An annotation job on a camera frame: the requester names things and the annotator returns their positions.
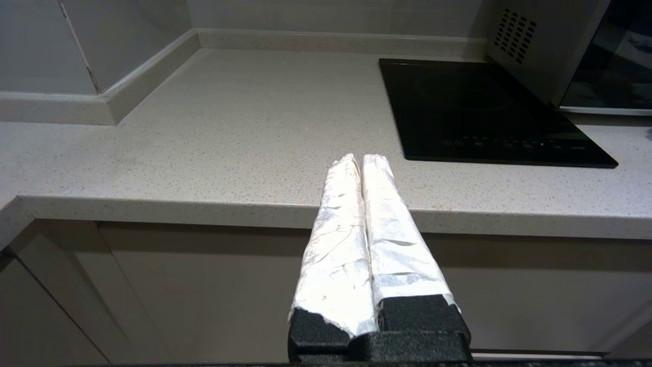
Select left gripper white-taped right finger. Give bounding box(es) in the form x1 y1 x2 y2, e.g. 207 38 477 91
362 153 471 335

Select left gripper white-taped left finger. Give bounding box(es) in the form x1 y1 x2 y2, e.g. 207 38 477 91
288 153 380 353

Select silver Panasonic microwave oven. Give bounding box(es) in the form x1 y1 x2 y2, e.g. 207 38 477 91
484 0 652 115

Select black induction cooktop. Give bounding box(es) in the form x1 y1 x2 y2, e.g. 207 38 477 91
378 58 619 169

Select grey angled cabinet panel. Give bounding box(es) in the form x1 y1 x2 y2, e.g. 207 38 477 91
6 219 171 367

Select grey side cabinet door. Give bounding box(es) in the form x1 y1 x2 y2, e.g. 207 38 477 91
0 250 108 367

